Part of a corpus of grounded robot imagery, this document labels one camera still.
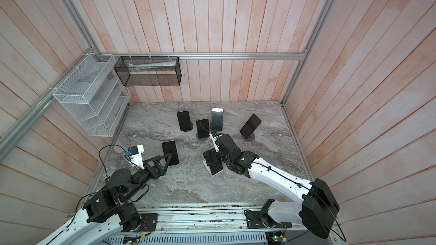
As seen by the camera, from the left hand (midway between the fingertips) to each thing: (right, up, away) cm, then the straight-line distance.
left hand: (167, 160), depth 68 cm
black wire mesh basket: (-22, +47, +36) cm, 63 cm away
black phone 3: (+2, +17, +29) cm, 34 cm away
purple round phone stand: (+43, +6, +34) cm, 55 cm away
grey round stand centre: (+12, +5, +31) cm, 33 cm away
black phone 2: (-4, +2, +18) cm, 19 cm away
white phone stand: (+16, -9, +20) cm, 27 cm away
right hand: (+18, +2, +12) cm, 22 cm away
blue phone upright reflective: (+21, +17, +33) cm, 43 cm away
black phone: (+20, -9, +19) cm, 29 cm away
